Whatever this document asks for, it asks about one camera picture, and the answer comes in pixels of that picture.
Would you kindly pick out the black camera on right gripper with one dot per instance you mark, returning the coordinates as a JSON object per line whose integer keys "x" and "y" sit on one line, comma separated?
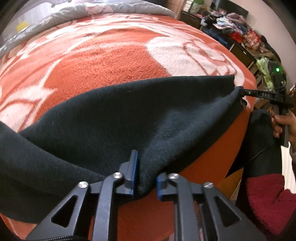
{"x": 278, "y": 77}

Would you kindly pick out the yellow toy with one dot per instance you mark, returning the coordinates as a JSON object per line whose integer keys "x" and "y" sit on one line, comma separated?
{"x": 21, "y": 26}

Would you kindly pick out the grey floral quilt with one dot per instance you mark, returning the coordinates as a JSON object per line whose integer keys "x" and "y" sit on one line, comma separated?
{"x": 82, "y": 10}

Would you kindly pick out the orange floral blanket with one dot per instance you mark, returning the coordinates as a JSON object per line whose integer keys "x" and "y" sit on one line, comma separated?
{"x": 108, "y": 49}

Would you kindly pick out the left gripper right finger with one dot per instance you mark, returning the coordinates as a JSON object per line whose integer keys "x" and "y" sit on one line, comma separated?
{"x": 203, "y": 212}

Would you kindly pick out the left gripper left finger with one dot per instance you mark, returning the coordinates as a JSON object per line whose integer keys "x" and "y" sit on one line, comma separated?
{"x": 90, "y": 207}

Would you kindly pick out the black pants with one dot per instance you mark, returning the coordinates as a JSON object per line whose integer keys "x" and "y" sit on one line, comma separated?
{"x": 170, "y": 121}

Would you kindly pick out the pile of clothes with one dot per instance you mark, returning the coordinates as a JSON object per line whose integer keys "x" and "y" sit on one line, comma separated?
{"x": 253, "y": 41}

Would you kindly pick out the dark low cabinet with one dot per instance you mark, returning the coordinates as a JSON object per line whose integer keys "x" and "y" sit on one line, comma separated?
{"x": 222, "y": 34}

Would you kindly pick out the person's right hand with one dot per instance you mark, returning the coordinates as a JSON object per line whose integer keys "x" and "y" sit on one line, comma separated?
{"x": 288, "y": 120}

